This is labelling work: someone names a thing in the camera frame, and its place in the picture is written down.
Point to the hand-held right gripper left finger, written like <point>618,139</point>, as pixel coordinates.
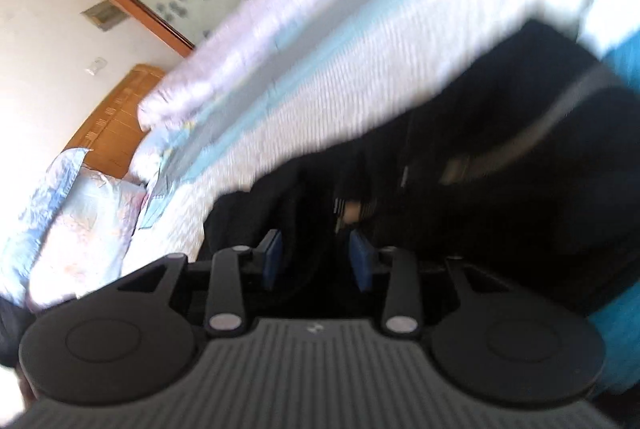
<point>272,259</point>

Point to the white wall switch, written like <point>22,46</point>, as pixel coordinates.
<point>96,66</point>

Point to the lilac floral duvet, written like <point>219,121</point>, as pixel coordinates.
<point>240,39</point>

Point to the teal and white patterned bedspread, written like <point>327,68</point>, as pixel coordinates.
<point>320,84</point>

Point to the grey wall panel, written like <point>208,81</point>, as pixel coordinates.
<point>104,15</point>

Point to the wooden headboard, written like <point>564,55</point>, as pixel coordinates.
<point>120,109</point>

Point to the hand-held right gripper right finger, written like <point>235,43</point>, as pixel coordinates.
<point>361,261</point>

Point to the black pants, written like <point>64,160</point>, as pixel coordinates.
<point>500,189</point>

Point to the pale floral pillow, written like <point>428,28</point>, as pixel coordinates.
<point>75,229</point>

